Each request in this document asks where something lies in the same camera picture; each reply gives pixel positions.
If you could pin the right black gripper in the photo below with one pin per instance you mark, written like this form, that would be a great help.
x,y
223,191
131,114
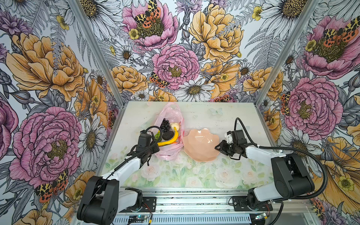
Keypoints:
x,y
222,149

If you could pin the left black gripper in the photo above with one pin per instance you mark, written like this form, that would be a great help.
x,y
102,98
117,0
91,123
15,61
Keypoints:
x,y
156,149

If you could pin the fake dark avocado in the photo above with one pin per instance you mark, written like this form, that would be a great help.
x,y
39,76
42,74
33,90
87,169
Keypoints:
x,y
167,135

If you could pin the pink petal-shaped bowl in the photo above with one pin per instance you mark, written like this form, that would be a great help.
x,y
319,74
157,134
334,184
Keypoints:
x,y
200,145

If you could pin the pink plastic bag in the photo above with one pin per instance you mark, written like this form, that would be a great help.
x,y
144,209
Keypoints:
x,y
172,113

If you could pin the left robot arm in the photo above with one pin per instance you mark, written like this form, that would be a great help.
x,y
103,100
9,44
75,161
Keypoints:
x,y
103,197

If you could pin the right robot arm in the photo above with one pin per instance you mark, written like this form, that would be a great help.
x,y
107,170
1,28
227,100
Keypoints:
x,y
290,177

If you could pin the fake green custard apple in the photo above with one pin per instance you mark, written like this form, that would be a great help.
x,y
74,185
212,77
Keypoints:
x,y
157,137

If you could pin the fake yellow banana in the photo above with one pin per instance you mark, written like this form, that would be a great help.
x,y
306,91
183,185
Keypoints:
x,y
172,140

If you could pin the fake black grape bunch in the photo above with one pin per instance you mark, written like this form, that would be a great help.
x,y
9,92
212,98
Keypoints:
x,y
165,125

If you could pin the green circuit board left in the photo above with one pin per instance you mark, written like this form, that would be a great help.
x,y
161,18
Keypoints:
x,y
137,219

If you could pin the green circuit board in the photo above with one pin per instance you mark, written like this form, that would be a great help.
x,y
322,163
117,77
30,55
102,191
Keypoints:
x,y
261,216
137,219

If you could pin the green circuit board right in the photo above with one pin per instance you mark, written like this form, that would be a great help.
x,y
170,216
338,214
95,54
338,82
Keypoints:
x,y
261,216

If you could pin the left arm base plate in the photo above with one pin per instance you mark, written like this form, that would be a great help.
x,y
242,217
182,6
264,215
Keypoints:
x,y
148,205

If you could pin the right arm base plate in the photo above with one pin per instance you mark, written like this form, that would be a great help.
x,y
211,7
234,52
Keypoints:
x,y
246,204

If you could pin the aluminium front rail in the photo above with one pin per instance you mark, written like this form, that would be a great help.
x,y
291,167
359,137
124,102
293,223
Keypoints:
x,y
172,200

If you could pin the white slotted cable duct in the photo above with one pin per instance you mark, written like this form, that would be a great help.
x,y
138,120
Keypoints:
x,y
187,219

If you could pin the left aluminium frame post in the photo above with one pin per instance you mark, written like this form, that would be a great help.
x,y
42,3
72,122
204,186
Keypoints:
x,y
96,50

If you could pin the aluminium frame post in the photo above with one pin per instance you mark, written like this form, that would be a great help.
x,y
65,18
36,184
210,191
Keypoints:
x,y
96,50
293,36

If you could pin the right aluminium frame post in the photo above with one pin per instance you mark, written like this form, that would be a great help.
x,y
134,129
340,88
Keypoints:
x,y
293,36

